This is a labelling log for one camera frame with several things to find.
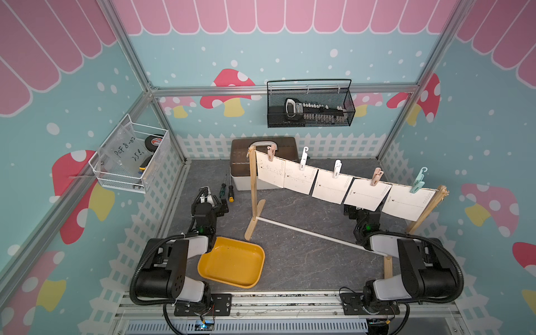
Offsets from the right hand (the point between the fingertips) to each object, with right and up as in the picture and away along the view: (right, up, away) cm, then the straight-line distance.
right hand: (359, 198), depth 92 cm
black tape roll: (-85, +23, -12) cm, 89 cm away
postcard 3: (-11, +4, -29) cm, 31 cm away
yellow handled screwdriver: (-60, +2, +13) cm, 62 cm away
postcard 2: (-21, +6, -28) cm, 35 cm away
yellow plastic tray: (-55, -26, -7) cm, 61 cm away
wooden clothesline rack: (-47, -4, +7) cm, 47 cm away
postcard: (-30, +8, -26) cm, 41 cm away
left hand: (-65, 0, -1) cm, 65 cm away
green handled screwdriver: (-64, +3, +13) cm, 66 cm away
